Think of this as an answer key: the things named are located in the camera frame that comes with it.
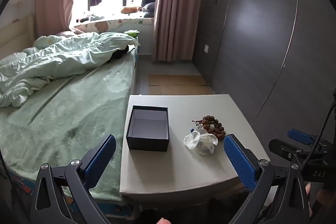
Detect flat cardboard sheet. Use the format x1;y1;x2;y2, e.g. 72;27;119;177
148;74;213;95

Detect light green duvet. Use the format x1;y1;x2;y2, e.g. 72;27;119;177
0;32;141;107

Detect bed with green sheet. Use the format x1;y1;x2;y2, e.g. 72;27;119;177
0;30;142;214

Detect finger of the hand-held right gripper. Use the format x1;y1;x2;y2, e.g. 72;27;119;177
287;129;328;147
268;138;313;159

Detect dark blue pillow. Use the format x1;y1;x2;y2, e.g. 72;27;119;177
141;0;158;18

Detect multicolour bead bracelet red cord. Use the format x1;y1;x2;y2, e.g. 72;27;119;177
192;119;204;134

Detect clear plastic bag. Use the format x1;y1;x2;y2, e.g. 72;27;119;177
197;133;218;156
184;132;201;150

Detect white low table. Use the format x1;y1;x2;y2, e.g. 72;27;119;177
119;94;265;207

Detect grey wardrobe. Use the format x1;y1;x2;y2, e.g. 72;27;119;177
193;0;336;161

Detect black cardboard box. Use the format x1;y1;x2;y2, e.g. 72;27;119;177
126;105;170;152

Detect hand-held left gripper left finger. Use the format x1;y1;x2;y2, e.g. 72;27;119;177
29;134;117;224

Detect beige headboard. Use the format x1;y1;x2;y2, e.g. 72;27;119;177
0;14;36;62

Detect printed window seat cushion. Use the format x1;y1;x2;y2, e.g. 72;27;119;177
73;18;155;35

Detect brown bead bracelet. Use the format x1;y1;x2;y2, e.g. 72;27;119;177
201;115;226;140

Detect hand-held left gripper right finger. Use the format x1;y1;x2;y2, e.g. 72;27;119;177
224;134;315;224

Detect person's right hand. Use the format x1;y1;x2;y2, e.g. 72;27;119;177
304;183;315;216

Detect black braided cable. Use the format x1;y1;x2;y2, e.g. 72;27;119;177
300;103;336;170

